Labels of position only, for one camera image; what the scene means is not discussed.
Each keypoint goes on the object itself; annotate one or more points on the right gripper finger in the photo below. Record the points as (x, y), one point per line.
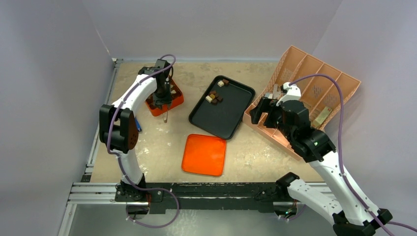
(268, 102)
(256, 113)

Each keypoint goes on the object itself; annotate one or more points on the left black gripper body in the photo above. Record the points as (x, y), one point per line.
(162, 96)

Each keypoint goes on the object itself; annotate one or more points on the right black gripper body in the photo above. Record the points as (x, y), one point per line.
(261, 108)

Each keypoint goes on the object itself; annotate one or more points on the pink metal tongs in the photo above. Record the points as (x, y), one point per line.
(166, 112)

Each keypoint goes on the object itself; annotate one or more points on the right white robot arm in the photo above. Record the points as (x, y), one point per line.
(350, 213)

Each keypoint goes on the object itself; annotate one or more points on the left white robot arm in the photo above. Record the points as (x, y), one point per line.
(118, 128)

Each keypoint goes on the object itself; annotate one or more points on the orange chocolate box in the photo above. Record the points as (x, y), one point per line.
(177, 99)

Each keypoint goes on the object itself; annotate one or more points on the white chocolate left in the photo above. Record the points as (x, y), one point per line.
(209, 98)

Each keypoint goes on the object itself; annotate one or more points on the staple box in organizer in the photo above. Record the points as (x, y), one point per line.
(322, 116)

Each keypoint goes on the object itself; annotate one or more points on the black tray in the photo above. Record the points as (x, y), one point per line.
(223, 119)

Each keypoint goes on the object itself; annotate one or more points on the pink desk organizer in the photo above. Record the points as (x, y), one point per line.
(329, 88)

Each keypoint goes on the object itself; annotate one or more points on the blue stapler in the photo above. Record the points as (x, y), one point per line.
(138, 125)

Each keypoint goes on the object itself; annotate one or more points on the orange box lid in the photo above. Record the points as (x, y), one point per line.
(204, 155)

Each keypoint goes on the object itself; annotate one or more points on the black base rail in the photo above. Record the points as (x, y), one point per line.
(158, 197)

